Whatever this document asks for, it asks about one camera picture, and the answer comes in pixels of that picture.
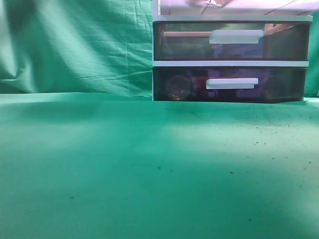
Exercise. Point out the dark middle drawer white handle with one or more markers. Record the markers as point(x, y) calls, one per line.
point(230, 40)

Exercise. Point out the dark drawer white handle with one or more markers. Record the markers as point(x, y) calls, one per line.
point(229, 84)
point(230, 40)

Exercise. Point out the dark bottom drawer white handle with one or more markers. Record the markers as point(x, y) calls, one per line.
point(229, 84)

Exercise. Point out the translucent top drawer white handle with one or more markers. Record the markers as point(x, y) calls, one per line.
point(254, 7)

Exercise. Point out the green cloth backdrop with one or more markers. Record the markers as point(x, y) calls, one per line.
point(59, 46)

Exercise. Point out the green cloth table cover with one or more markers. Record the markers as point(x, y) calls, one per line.
point(95, 166)

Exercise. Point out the white frame drawer cabinet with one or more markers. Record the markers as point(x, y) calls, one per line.
point(230, 17)

